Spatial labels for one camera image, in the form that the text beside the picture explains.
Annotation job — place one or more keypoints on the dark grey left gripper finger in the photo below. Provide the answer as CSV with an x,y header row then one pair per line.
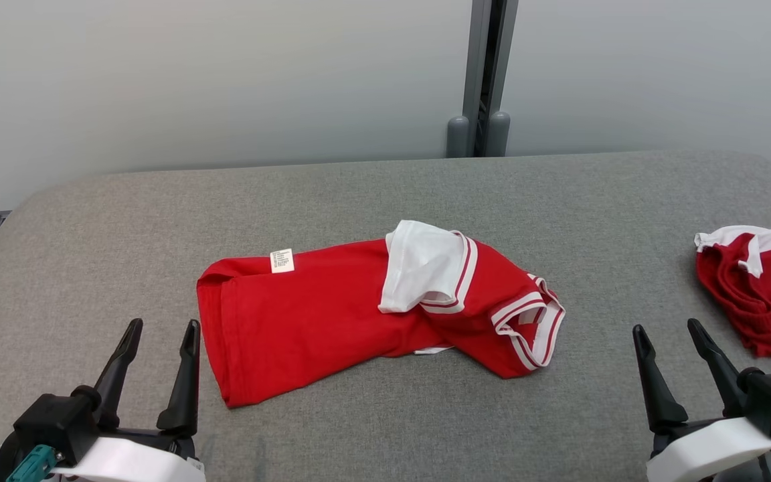
x,y
185,395
114,381

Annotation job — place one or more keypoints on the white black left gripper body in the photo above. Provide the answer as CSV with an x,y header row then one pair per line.
x,y
138,462

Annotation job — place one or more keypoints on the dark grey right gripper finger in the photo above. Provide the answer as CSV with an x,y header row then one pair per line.
x,y
723,375
660,402

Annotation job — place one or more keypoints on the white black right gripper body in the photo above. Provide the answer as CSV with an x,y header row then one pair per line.
x,y
713,455

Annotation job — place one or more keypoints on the red shorts white trim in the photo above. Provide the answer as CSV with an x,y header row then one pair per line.
x,y
767,308

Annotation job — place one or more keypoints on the red jersey white sleeves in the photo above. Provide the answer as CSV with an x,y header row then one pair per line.
x,y
305,314

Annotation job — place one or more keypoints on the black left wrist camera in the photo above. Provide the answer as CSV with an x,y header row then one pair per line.
x,y
51,422

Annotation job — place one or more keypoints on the teal left camera connector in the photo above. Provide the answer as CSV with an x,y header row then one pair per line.
x,y
34,465

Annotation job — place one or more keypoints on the grey metal partition post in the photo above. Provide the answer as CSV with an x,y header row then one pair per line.
x,y
476,67

